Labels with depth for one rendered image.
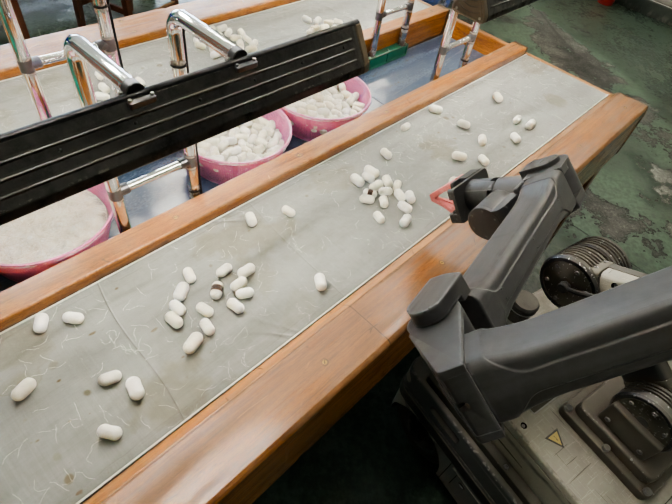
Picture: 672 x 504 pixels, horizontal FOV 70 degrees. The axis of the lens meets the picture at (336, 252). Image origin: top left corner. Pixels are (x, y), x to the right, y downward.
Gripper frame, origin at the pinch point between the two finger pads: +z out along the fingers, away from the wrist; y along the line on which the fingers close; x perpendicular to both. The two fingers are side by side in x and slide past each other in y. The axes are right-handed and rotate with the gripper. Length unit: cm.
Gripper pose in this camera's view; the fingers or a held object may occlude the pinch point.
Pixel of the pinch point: (434, 197)
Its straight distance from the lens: 94.2
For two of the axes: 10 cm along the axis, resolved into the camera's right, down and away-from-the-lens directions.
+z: -6.1, -0.5, 7.9
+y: -7.1, 4.7, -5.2
